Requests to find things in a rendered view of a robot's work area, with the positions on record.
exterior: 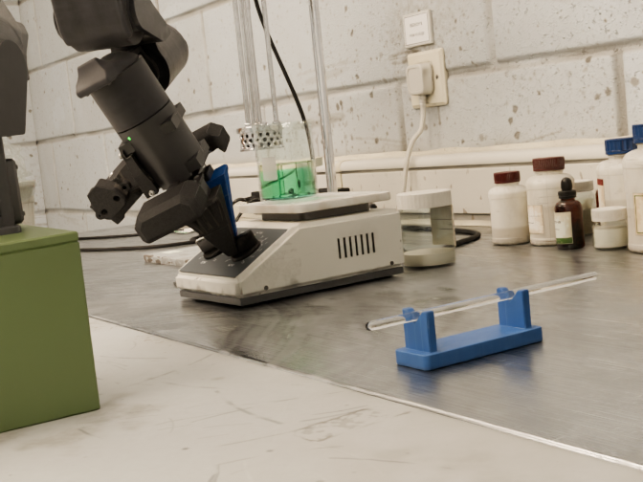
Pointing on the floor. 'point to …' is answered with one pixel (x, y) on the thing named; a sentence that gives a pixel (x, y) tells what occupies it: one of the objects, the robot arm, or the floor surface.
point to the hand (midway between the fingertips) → (214, 222)
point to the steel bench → (627, 435)
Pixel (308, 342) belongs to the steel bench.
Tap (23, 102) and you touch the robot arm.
